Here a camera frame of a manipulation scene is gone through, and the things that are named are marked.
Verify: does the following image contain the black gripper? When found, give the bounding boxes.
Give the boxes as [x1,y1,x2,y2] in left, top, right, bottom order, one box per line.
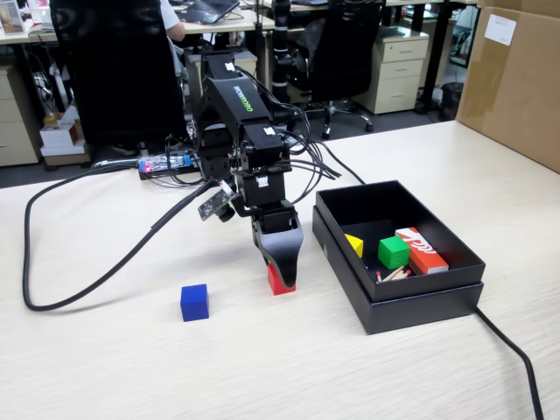
[250,201,305,292]

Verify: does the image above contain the red cube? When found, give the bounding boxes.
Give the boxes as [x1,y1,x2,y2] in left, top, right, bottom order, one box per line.
[267,261,298,297]

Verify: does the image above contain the blue cube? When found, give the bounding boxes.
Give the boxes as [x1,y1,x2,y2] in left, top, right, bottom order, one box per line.
[179,283,210,323]

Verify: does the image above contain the green cube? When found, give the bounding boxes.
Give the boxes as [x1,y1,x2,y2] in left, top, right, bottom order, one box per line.
[377,235,411,270]

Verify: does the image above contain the yellow wooden block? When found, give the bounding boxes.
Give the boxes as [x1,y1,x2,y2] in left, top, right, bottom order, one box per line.
[344,233,365,259]

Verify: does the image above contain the black gift box tray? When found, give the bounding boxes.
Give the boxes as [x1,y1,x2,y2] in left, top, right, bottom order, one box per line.
[314,178,487,303]

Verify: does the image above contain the clear case controller board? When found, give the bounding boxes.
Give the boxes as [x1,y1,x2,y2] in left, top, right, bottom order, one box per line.
[137,152,203,176]

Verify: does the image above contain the black open box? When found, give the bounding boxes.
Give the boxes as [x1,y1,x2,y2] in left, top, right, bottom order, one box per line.
[311,205,486,336]

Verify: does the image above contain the red and white matchbox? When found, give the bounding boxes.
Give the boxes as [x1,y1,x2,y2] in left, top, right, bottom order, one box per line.
[395,227,451,276]

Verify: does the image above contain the black pole with white bands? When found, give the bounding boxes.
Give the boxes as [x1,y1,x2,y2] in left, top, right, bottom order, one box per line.
[269,0,293,106]

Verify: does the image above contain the black mesh office chair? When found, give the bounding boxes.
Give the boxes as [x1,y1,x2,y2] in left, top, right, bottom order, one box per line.
[49,0,187,148]
[290,0,387,140]

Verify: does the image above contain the black waste bin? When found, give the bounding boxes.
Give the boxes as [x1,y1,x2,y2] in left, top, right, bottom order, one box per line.
[439,81,465,123]

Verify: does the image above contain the white office desk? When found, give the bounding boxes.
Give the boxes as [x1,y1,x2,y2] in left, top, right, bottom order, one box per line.
[0,8,277,45]

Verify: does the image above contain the white cardboard box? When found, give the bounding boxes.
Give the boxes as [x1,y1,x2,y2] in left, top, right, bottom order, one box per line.
[39,124,87,148]

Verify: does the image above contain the black keyboard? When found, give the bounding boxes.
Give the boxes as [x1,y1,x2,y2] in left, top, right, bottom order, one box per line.
[374,25,408,39]

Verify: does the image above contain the seated person white shirt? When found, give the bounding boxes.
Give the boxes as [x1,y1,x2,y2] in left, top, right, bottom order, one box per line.
[159,0,188,41]

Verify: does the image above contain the open black laptop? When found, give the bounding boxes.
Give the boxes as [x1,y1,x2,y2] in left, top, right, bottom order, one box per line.
[185,0,242,25]

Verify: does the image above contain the large brown cardboard box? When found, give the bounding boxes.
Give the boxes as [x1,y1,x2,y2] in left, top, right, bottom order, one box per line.
[455,0,560,174]

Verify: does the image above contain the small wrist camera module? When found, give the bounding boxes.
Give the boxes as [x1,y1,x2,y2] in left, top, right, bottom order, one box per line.
[197,187,237,224]

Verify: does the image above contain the black servo wire bundle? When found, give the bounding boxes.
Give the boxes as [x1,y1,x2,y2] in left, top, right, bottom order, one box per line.
[235,65,343,181]

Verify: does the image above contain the thick black sleeved cable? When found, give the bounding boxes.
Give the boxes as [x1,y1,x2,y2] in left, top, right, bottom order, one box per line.
[23,164,220,313]

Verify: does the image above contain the black power cable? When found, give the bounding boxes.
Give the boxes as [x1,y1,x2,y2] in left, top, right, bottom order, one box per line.
[305,140,545,420]

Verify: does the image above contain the small picture frame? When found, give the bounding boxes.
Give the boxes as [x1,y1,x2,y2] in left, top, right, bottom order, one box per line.
[0,0,28,36]

